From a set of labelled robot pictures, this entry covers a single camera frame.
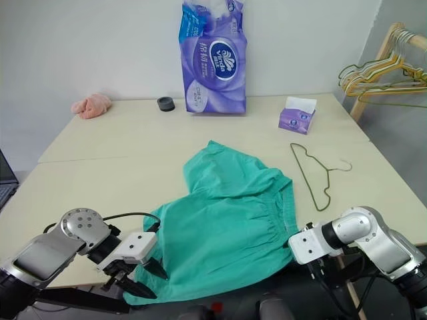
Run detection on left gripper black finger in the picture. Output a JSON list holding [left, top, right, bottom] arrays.
[[115, 272, 157, 299], [142, 257, 169, 280]]

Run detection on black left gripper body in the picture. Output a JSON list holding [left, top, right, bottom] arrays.
[[103, 257, 148, 289]]

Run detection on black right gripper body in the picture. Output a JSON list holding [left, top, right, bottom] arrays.
[[306, 256, 334, 285]]

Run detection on green shorts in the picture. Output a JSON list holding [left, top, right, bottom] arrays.
[[122, 139, 300, 306]]

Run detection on olive wire hanger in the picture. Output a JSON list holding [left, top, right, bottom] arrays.
[[289, 142, 354, 212]]

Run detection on wooden rack foot beam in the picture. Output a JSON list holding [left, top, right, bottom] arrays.
[[335, 256, 367, 320]]

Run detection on grey rounded shape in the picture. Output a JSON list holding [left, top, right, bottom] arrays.
[[256, 293, 295, 320]]

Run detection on dark laptop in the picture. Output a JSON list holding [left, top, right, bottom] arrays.
[[0, 148, 20, 214]]

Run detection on small purple tissue box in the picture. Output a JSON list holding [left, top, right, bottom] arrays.
[[278, 96, 318, 135]]

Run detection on black round cap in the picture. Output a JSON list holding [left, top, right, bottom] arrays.
[[156, 96, 177, 114]]

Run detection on pink cloth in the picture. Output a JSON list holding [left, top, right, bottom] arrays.
[[70, 93, 113, 120]]

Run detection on wooden clothes rack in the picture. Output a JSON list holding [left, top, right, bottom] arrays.
[[349, 22, 427, 123]]

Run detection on purple tissue multipack bag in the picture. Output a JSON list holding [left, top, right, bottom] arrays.
[[176, 0, 250, 116]]

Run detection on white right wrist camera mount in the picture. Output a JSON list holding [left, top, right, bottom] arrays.
[[288, 226, 331, 266]]

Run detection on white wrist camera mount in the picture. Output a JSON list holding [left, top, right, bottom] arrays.
[[96, 232, 158, 273], [288, 226, 331, 266]]

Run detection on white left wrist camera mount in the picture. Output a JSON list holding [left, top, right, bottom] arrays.
[[96, 232, 158, 273]]

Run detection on black table frame bar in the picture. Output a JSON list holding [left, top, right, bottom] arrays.
[[33, 285, 131, 315]]

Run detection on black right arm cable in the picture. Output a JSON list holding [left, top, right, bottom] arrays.
[[313, 253, 384, 320]]

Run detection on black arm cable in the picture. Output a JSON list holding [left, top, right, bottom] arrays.
[[313, 253, 384, 320], [44, 211, 163, 235]]

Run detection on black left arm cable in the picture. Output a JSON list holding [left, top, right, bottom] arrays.
[[44, 211, 163, 235]]

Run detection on light green wire hanger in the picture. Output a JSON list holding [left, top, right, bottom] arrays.
[[358, 79, 427, 109]]

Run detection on white wire hanger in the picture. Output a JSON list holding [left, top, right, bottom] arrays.
[[339, 29, 427, 93]]

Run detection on yellow wire hanger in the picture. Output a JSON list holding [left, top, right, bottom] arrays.
[[345, 49, 427, 97]]

